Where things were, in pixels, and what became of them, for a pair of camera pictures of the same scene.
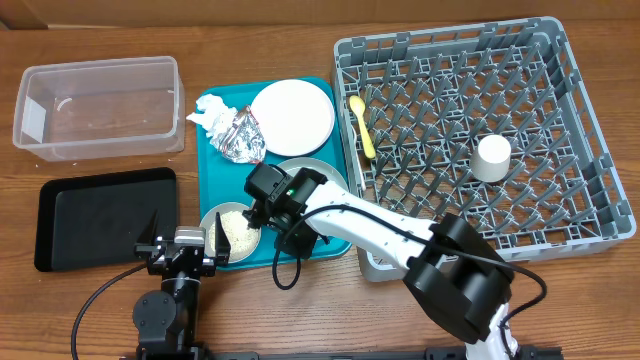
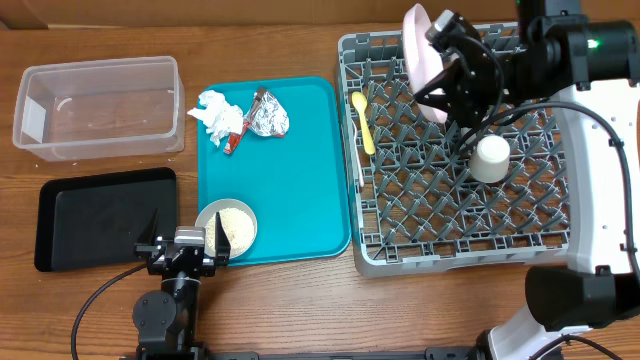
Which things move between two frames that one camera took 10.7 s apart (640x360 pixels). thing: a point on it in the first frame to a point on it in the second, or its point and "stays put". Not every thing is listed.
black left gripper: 146,248 stays put
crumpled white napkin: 216,117 stays put
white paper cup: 490,161 stays put
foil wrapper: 243,140 to 266,116
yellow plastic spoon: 358,104 stays put
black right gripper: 296,246 to 467,111
